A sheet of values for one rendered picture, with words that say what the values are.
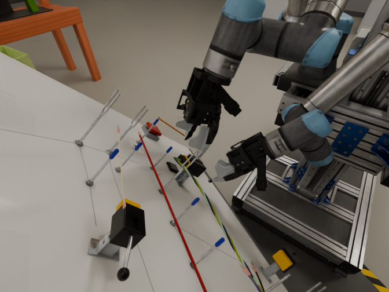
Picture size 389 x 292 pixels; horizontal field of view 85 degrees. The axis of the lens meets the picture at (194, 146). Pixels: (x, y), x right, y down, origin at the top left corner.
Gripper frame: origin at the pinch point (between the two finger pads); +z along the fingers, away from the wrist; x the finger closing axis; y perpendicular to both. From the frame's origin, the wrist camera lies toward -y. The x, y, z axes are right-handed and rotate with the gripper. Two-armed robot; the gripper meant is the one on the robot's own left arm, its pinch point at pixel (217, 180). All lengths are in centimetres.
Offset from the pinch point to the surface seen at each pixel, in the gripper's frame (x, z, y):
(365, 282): -72, -13, -126
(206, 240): 22.0, 0.5, -5.6
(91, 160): 31.5, 5.7, 24.7
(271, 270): 11.8, -4.3, -26.6
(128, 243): 45.1, -7.6, 11.6
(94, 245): 44.8, -1.2, 12.9
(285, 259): 14.9, -10.9, -21.5
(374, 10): -524, -243, 16
